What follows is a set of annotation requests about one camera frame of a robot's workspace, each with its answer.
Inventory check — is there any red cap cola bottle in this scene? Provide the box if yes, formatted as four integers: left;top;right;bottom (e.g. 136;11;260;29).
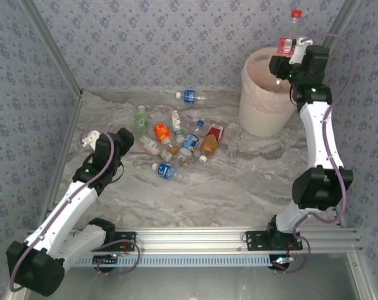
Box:
274;9;304;87

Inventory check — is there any amber tea bottle white cap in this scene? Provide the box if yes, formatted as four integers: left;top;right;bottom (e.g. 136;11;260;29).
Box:
198;133;220;164

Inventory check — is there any red white label bottle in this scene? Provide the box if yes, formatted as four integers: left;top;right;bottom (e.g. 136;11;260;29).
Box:
205;123;225;142

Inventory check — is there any beige plastic bin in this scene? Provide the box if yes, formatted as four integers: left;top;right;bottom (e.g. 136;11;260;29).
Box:
238;46;299;138

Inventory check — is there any clear square bottle white label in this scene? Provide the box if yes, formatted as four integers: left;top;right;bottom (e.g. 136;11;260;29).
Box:
139;135;174;163

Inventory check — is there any green label clear bottle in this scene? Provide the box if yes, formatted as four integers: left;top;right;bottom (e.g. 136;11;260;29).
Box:
134;104;147;133

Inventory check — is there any blue label clear plastic bottle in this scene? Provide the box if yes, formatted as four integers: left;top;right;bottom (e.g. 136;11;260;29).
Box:
151;161;191;183
175;89;209;106

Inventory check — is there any orange label clear bottle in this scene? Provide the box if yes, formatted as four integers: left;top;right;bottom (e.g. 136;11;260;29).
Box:
153;122;173;145

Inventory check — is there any clear bottle orange cap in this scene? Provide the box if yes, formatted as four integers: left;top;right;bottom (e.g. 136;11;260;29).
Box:
170;146;198;166

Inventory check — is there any slim clear bottle green band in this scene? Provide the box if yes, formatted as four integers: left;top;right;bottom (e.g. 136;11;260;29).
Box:
171;109;186;144

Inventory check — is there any blue yellow label bottle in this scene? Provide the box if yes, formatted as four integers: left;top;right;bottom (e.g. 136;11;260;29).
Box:
178;133;200;157

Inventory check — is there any black connector box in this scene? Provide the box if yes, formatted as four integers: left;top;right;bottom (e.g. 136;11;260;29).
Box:
269;254;293;272
92;254;119;273

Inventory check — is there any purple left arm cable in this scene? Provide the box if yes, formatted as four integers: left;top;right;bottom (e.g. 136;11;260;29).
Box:
9;129;116;293

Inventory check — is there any aluminium left side rail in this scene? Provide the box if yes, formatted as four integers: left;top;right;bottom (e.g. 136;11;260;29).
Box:
46;90;84;232

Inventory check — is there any aluminium right frame post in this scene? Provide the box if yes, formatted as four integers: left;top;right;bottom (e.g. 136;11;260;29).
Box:
319;0;363;48

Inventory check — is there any aluminium frame post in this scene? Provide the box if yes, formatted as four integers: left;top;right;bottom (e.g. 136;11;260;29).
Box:
19;0;84;98
319;0;363;48

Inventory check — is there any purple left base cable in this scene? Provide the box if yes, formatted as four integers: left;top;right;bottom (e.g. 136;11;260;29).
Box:
91;239;142;276

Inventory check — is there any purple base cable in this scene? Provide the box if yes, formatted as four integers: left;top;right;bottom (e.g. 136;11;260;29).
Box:
91;239;142;276
274;234;311;273

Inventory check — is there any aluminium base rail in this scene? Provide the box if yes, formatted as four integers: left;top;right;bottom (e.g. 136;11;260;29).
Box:
22;227;364;254

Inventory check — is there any aluminium left frame post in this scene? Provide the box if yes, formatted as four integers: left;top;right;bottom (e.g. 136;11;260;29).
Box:
19;0;84;98

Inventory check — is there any slotted cable duct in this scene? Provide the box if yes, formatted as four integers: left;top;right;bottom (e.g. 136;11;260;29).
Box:
72;253;274;268

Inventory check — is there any aluminium right side rail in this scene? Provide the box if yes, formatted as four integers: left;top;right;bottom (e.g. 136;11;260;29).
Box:
332;206;349;229

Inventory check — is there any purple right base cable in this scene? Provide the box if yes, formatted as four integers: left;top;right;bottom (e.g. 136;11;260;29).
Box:
274;234;311;273

